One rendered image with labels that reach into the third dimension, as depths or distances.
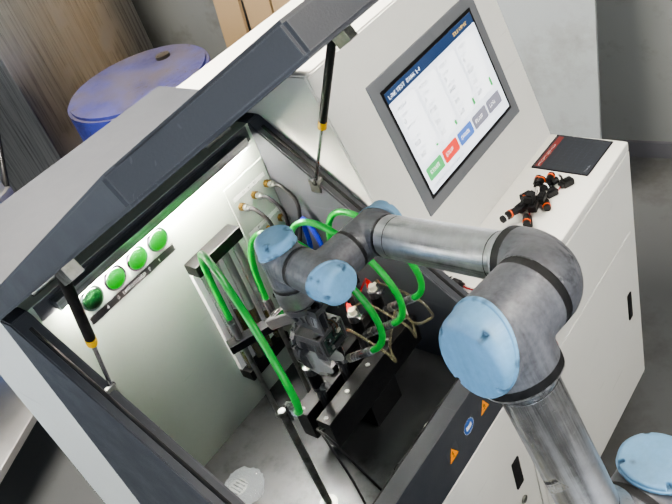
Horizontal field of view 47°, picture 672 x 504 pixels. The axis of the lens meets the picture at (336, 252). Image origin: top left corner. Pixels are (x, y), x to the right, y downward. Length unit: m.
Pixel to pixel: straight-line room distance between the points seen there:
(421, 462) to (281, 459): 0.39
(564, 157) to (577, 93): 1.21
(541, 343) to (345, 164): 0.81
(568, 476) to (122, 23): 3.67
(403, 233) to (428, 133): 0.64
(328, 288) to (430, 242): 0.18
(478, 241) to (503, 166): 0.96
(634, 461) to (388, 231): 0.51
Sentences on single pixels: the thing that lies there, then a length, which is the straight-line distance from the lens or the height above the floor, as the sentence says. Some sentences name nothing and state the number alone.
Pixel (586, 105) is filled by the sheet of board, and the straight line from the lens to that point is 3.37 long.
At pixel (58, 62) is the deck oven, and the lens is 4.11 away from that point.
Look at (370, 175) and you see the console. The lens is 1.70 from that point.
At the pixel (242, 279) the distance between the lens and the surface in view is 1.78.
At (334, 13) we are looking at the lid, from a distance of 0.70.
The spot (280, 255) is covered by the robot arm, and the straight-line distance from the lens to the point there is 1.32.
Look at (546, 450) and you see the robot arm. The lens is 1.09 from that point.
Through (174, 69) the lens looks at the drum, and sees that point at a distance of 3.51.
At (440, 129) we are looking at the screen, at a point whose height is 1.25.
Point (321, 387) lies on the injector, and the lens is 1.63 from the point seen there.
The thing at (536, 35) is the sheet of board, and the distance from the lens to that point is 3.33.
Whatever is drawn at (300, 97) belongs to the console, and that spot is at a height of 1.50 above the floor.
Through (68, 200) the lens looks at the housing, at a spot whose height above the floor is 1.50.
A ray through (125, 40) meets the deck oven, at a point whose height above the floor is 0.93.
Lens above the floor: 2.19
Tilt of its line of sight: 36 degrees down
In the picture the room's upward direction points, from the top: 21 degrees counter-clockwise
